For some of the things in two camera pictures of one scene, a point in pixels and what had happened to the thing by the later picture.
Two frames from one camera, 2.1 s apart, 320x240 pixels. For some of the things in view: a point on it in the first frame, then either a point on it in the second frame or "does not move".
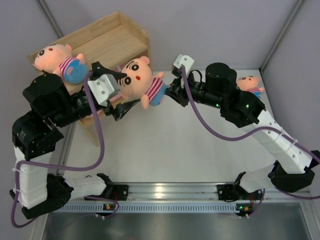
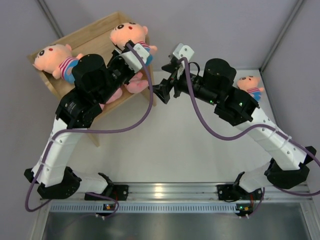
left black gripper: (120, 109) -> (115, 58)
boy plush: (250, 83) does not move
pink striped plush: (115, 97) does not move
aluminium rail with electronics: (91, 208) does not move
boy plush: (59, 59) does not move
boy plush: (140, 83) -> (121, 33)
